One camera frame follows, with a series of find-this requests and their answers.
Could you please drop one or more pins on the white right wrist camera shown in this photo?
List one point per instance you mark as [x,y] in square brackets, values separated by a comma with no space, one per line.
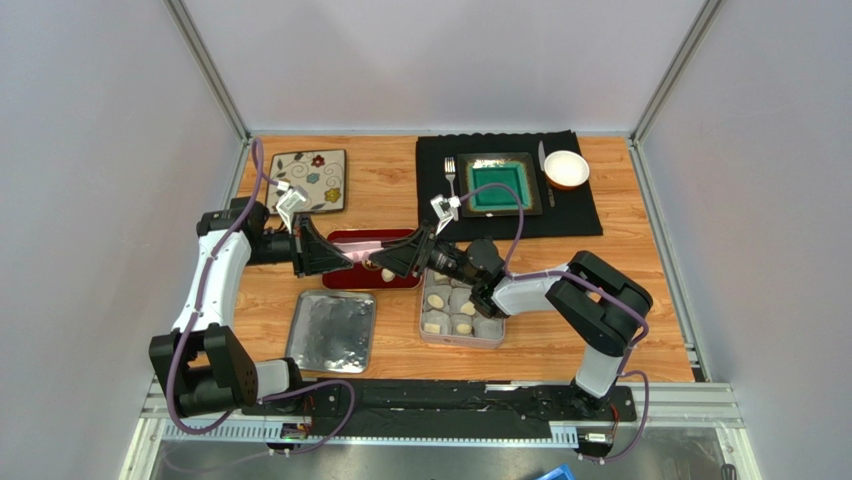
[446,209]

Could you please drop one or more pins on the pink metal tin box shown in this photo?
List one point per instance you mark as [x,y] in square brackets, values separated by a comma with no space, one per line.
[448,316]

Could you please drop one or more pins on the silver tin lid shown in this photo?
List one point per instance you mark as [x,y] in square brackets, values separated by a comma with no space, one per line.
[331,331]

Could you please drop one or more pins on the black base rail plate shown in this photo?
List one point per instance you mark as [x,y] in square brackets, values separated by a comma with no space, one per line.
[442,409]

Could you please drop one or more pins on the green square plate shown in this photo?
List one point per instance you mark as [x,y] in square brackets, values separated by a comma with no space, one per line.
[515,170]

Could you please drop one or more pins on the white heart chocolate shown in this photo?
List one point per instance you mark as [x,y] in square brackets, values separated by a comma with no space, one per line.
[387,275]
[468,309]

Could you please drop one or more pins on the blue plastic object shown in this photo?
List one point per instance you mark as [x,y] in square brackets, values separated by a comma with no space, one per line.
[561,472]

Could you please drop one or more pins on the red lacquer tray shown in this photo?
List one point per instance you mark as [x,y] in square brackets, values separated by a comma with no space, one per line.
[362,277]

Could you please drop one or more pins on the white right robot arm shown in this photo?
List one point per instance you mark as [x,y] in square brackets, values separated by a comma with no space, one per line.
[604,307]

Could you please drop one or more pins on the floral square plate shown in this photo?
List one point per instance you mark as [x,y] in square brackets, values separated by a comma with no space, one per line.
[321,174]

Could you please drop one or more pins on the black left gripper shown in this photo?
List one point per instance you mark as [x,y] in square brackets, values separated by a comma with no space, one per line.
[310,254]

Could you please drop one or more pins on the pink handled metal tongs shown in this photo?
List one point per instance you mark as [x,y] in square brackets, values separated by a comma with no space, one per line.
[359,251]

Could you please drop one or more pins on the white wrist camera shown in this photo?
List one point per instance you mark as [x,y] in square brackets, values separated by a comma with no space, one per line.
[446,209]
[292,199]

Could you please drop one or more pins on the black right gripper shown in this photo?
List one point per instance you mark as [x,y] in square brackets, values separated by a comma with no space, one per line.
[426,250]

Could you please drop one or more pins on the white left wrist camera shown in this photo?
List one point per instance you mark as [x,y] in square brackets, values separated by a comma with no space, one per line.
[292,199]

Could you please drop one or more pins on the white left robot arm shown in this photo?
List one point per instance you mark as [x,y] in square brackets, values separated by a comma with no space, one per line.
[201,365]

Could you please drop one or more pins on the white orange bowl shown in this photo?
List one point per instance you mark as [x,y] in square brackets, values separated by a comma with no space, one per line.
[566,170]

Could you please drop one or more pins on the silver fork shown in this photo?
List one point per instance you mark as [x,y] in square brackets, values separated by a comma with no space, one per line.
[450,173]

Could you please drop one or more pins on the black cloth placemat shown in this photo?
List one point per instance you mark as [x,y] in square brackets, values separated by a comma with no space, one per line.
[574,212]

